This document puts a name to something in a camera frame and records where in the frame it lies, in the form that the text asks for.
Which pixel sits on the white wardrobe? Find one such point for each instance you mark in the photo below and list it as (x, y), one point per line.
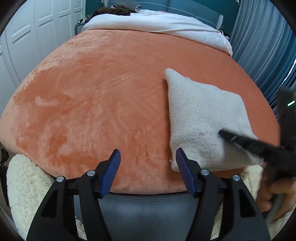
(27, 41)

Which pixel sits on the dark brown cloth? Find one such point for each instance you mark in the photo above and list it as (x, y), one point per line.
(111, 11)

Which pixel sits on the grey sweater with black hearts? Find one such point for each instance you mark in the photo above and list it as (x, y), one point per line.
(198, 111)

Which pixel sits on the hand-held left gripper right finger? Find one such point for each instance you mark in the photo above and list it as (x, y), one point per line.
(185, 171)

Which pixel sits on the orange plush blanket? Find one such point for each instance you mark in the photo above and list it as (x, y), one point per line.
(92, 104)

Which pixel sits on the white duvet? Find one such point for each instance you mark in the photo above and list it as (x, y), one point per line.
(157, 22)

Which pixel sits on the teal padded headboard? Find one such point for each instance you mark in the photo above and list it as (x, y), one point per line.
(185, 8)

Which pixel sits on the cream fleece bed cover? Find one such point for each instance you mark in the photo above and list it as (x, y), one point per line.
(25, 185)

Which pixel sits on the grey cloth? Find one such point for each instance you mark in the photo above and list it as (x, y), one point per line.
(126, 5)

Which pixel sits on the person's right hand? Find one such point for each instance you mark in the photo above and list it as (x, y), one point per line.
(266, 197)

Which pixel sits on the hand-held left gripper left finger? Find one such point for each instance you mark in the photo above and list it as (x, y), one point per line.
(111, 171)

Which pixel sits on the black frame nightstand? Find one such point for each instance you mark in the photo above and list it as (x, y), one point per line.
(79, 23)

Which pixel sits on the blue curtain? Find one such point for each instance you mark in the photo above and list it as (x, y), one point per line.
(261, 46)

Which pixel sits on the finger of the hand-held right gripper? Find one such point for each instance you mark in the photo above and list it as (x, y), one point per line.
(249, 143)

